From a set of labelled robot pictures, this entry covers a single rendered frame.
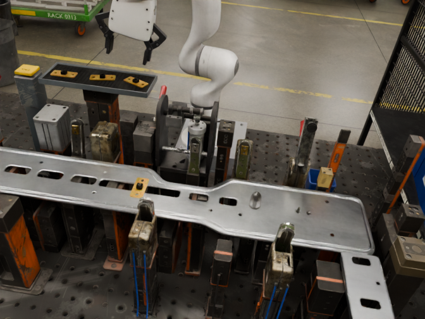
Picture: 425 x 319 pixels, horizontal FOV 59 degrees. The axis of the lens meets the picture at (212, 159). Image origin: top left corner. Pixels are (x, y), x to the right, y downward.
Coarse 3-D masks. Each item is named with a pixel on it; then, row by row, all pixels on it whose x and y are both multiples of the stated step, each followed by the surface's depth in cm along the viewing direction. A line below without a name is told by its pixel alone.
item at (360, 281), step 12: (348, 252) 98; (348, 264) 95; (372, 264) 96; (348, 276) 92; (360, 276) 93; (372, 276) 93; (384, 276) 93; (348, 288) 90; (360, 288) 90; (372, 288) 90; (384, 288) 91; (348, 300) 87; (384, 300) 88; (348, 312) 86; (360, 312) 85; (372, 312) 85; (384, 312) 86
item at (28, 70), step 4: (20, 68) 130; (24, 68) 130; (28, 68) 131; (32, 68) 131; (36, 68) 131; (16, 72) 129; (20, 72) 128; (24, 72) 128; (28, 72) 129; (32, 72) 129
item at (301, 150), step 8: (304, 120) 109; (312, 120) 108; (304, 128) 109; (312, 128) 106; (304, 136) 111; (312, 136) 110; (304, 144) 112; (304, 152) 114; (296, 160) 114; (304, 160) 116; (296, 168) 115; (304, 168) 115
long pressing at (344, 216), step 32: (0, 160) 116; (32, 160) 117; (64, 160) 118; (96, 160) 119; (0, 192) 107; (32, 192) 107; (64, 192) 107; (96, 192) 108; (128, 192) 109; (192, 192) 112; (224, 192) 112; (288, 192) 115; (320, 192) 115; (224, 224) 103; (256, 224) 104; (320, 224) 105; (352, 224) 106
